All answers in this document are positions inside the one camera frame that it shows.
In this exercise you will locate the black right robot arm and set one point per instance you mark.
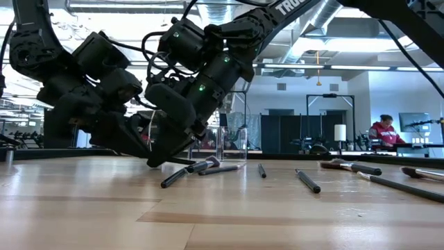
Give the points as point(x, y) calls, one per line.
point(295, 8)

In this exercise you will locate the long thin black makeup brush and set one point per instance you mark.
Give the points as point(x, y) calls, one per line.
point(402, 187)

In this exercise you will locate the background tabletop robot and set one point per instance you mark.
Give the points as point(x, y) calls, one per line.
point(312, 147)

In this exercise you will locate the grey wall vent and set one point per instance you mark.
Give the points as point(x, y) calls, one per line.
point(333, 87)
point(281, 87)

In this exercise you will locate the yellow hanging pendant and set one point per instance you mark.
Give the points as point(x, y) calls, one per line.
point(318, 82)

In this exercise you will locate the clear acrylic brush organizer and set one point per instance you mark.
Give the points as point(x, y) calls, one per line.
point(239, 146)

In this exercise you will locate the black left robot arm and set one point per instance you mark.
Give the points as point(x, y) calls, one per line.
point(34, 52)

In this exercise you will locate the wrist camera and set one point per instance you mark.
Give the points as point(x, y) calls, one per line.
point(100, 55)
point(170, 104)

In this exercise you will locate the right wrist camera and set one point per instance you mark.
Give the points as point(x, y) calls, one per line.
point(170, 104)

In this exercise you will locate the medium grey-head makeup brush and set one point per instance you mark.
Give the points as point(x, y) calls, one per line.
point(177, 177)

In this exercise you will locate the large fluffy powder brush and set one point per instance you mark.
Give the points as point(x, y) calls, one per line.
point(426, 173)

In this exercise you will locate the small-head thin makeup brush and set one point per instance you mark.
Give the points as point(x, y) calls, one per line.
point(218, 169)

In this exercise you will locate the background work table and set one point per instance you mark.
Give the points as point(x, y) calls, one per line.
point(409, 147)

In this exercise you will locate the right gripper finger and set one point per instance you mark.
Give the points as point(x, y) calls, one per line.
point(166, 146)
point(182, 160)

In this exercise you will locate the brown flat-head makeup brush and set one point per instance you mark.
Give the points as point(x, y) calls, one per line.
point(364, 169)

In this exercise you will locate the black partition panels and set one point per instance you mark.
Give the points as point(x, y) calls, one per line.
point(288, 133)

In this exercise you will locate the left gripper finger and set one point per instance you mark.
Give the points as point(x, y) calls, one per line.
point(121, 139)

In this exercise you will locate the person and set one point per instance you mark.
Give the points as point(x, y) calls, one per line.
point(385, 133)

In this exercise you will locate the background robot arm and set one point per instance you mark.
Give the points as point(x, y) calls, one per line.
point(421, 122)

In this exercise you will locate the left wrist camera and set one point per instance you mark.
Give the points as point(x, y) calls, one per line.
point(100, 55)

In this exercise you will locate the dark background equipment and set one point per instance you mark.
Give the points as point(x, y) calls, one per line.
point(27, 139)

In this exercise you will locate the ceiling light strip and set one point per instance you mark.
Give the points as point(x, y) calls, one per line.
point(360, 67)
point(293, 66)
point(419, 69)

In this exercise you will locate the silver ventilation duct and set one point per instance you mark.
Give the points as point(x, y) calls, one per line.
point(322, 14)

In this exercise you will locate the dark wall monitor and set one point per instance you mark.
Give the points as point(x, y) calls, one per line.
point(414, 121)

